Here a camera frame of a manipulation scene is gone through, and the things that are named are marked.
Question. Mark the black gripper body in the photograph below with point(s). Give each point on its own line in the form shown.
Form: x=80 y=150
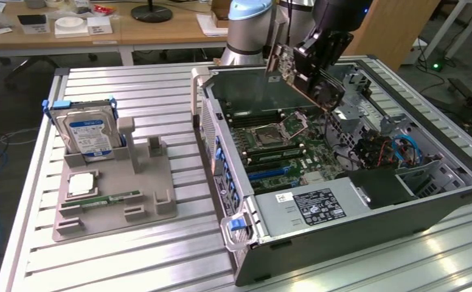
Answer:
x=342 y=15

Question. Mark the graphics card with metal bracket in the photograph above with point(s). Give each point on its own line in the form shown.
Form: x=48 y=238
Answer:
x=287 y=62

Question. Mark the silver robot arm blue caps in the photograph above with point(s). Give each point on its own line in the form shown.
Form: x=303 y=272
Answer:
x=245 y=36

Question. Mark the wooden cabinet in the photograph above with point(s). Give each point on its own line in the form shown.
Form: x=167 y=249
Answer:
x=398 y=30

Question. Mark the metal socket cover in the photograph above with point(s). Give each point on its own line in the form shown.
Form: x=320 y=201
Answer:
x=296 y=121

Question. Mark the tall metal disk bay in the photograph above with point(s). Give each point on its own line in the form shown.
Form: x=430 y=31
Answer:
x=354 y=118

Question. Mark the black device with green light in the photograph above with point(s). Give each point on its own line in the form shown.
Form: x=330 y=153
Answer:
x=435 y=65

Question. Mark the white paper stack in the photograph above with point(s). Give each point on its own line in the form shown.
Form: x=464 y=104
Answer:
x=211 y=25

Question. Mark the open cardboard box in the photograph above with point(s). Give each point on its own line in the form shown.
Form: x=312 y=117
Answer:
x=220 y=10

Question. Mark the green motherboard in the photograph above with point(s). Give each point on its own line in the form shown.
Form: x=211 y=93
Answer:
x=308 y=152

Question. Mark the green RAM stick black chips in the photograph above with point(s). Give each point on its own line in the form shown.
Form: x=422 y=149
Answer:
x=276 y=155

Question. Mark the wooden desk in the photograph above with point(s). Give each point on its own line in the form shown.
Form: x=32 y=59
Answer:
x=159 y=33

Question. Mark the small silver heatsink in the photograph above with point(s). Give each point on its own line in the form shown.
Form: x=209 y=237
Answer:
x=311 y=178

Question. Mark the black round lamp base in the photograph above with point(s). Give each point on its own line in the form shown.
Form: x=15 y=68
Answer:
x=151 y=14

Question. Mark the low metal disk bay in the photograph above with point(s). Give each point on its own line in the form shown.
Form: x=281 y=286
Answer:
x=427 y=176

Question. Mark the grey power supply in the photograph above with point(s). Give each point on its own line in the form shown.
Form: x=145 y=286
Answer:
x=284 y=213

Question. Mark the small plain white box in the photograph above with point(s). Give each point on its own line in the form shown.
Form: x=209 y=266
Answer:
x=99 y=25

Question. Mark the red packet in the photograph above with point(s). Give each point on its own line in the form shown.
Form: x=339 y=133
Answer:
x=103 y=9

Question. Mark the small dark object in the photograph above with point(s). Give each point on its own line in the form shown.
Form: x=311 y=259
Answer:
x=83 y=9

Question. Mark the blue case latch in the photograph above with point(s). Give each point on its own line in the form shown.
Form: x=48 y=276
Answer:
x=236 y=226

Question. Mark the white box with round dish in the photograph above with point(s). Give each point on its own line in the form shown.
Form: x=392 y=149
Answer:
x=71 y=26

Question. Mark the hard disk with blue caddy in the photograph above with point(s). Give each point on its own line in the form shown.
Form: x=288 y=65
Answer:
x=85 y=134

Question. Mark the grey parts rack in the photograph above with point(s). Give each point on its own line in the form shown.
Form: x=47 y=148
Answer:
x=112 y=171

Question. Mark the open black PC case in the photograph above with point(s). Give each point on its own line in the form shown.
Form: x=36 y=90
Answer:
x=342 y=252

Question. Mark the white tape roll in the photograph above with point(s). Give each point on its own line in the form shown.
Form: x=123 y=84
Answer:
x=53 y=3

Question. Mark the white box with black lid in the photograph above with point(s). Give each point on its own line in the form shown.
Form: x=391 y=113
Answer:
x=33 y=24

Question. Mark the black office chair base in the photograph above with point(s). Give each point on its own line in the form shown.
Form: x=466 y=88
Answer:
x=29 y=65

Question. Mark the green RAM stick white label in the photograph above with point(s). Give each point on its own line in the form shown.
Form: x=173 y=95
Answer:
x=101 y=199

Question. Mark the grey cup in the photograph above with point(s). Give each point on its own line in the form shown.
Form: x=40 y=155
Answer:
x=35 y=3

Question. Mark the silver CPU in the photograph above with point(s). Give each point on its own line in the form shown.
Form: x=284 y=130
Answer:
x=81 y=184

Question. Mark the white desk frame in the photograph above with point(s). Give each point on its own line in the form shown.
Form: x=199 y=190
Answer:
x=470 y=29

